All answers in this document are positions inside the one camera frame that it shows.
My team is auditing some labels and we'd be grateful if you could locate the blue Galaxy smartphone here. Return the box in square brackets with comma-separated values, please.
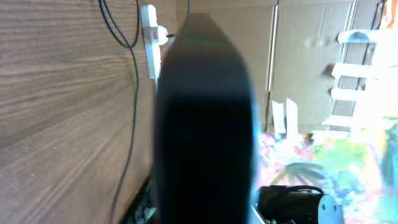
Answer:
[154, 13, 260, 223]

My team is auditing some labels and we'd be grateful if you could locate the black USB charging cable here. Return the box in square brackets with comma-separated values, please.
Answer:
[98, 0, 191, 224]

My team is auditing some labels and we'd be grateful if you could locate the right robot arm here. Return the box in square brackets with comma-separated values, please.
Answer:
[256, 185, 345, 224]

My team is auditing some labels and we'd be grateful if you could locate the white charger plug adapter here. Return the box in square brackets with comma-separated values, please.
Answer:
[157, 26, 169, 45]

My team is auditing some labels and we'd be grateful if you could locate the white power strip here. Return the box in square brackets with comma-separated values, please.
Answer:
[141, 4, 161, 79]

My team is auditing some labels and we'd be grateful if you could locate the white shelf rack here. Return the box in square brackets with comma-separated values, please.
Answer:
[322, 29, 397, 136]

